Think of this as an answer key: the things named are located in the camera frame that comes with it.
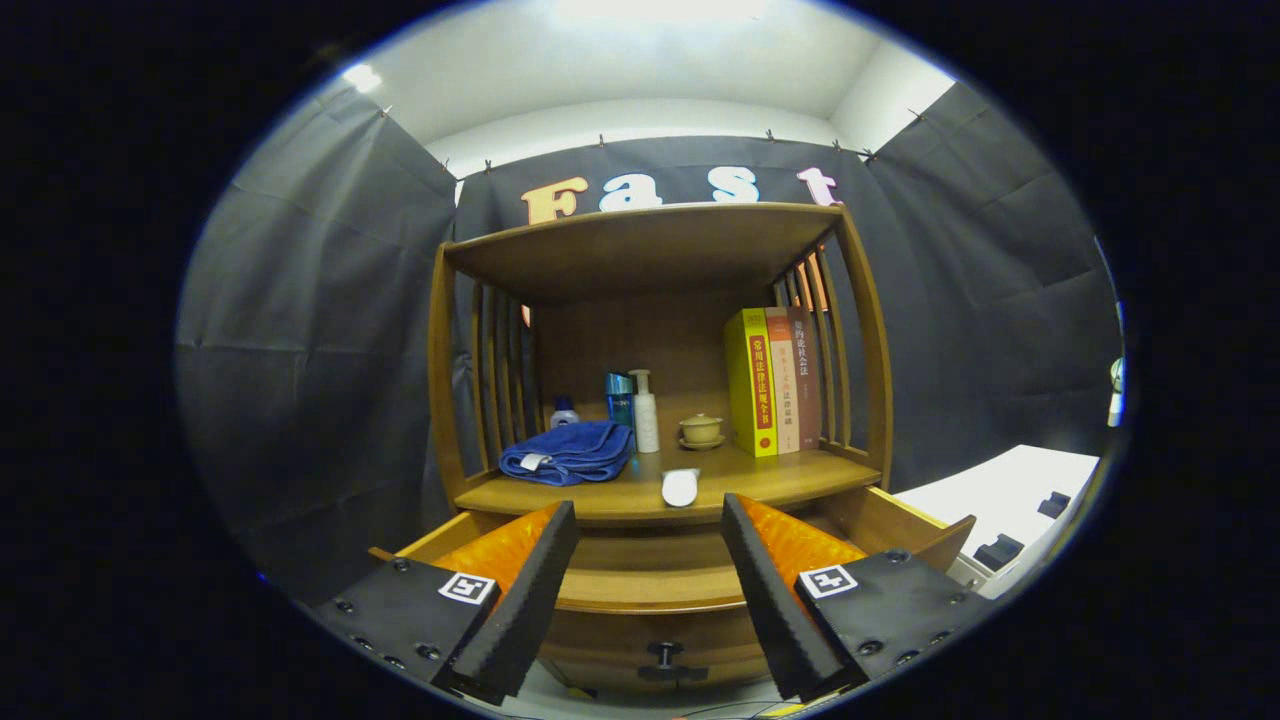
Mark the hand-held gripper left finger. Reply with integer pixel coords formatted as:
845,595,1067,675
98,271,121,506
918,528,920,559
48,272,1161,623
308,500,580,706

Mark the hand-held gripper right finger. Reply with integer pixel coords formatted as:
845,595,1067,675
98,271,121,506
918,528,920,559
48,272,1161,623
720,492,1004,703

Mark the wooden drawer with black knob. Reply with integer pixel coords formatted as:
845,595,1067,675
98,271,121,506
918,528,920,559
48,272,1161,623
368,487,977,691

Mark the wooden countertop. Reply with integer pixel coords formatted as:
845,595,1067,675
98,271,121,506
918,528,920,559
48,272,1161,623
455,440,883,528

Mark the white side cabinet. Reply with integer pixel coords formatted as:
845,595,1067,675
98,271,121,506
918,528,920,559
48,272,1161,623
893,444,1101,601

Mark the wooden cabinet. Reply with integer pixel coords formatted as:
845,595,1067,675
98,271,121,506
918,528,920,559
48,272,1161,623
428,202,894,696

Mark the folded blue towel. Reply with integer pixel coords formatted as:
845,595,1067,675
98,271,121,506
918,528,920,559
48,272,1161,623
498,420,635,487

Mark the cream orange book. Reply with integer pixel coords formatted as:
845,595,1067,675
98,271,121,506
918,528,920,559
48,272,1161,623
764,307,801,456

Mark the thick yellow book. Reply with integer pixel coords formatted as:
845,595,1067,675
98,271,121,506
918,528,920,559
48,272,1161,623
724,308,779,459

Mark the brown book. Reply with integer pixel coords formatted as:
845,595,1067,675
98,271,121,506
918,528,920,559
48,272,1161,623
788,306,823,451

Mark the white pump bottle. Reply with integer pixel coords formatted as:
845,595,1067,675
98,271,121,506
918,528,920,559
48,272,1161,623
629,369,661,454

